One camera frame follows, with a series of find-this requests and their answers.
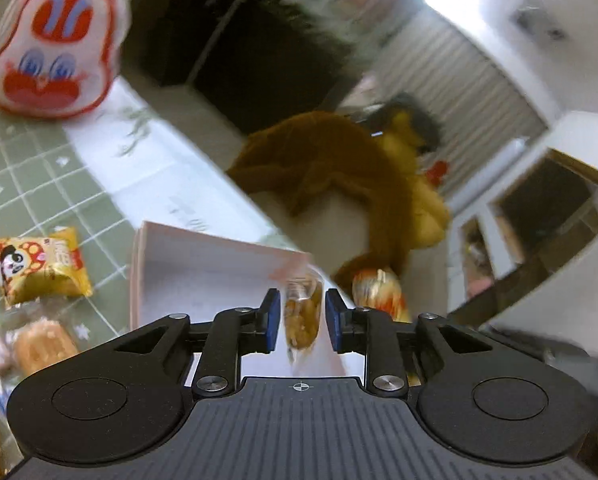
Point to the brown fleece coat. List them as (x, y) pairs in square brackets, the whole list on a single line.
[(339, 165)]

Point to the small red object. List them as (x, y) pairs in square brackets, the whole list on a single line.
[(438, 171)]

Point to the beige upholstered chair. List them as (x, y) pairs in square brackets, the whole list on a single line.
[(339, 230)]

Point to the striped grey curtain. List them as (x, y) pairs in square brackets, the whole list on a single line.
[(459, 100)]

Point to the orange snack packet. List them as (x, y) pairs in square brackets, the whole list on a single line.
[(379, 292)]

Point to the clear wrapped bread packet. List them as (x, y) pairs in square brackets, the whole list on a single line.
[(44, 345)]

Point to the yellow garment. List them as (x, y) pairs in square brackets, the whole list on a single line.
[(429, 210)]

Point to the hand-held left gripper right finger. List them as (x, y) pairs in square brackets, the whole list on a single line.
[(334, 321)]

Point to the dark cabinet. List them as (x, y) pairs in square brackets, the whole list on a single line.
[(259, 55)]

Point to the white printed tablecloth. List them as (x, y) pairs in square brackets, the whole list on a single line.
[(144, 160)]

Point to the rabbit-shaped red white bag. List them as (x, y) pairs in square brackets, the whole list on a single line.
[(54, 42)]

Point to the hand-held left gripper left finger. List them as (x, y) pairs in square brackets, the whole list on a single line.
[(272, 321)]

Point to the clear packet of brown snacks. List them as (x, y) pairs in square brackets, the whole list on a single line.
[(303, 317)]

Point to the white cabinet with wooden niches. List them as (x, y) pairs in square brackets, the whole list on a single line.
[(544, 220)]

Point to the green checkered table mat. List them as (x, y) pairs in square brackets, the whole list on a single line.
[(34, 175)]

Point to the yellow panda snack packet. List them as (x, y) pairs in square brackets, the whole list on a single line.
[(39, 267)]

